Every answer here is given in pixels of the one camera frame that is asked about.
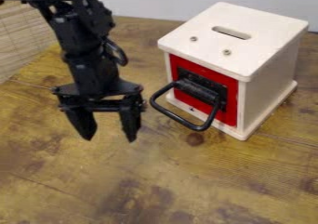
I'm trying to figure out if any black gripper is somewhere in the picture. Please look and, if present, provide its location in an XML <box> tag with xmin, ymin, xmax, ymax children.
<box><xmin>54</xmin><ymin>38</ymin><xmax>143</xmax><ymax>142</ymax></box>

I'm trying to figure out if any black metal drawer handle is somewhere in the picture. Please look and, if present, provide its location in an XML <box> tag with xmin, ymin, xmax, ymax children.
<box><xmin>149</xmin><ymin>78</ymin><xmax>222</xmax><ymax>133</ymax></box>

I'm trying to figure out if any red drawer front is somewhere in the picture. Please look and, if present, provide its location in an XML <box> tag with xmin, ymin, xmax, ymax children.
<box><xmin>169</xmin><ymin>55</ymin><xmax>240</xmax><ymax>126</ymax></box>

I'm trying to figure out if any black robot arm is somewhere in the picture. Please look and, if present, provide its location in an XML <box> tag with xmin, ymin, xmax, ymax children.
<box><xmin>0</xmin><ymin>0</ymin><xmax>145</xmax><ymax>141</ymax></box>

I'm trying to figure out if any white wooden box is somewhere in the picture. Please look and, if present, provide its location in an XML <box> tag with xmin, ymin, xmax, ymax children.
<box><xmin>150</xmin><ymin>2</ymin><xmax>309</xmax><ymax>140</ymax></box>

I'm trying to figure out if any black cable loop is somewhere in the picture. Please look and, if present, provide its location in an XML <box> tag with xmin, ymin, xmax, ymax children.
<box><xmin>103</xmin><ymin>38</ymin><xmax>130</xmax><ymax>68</ymax></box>

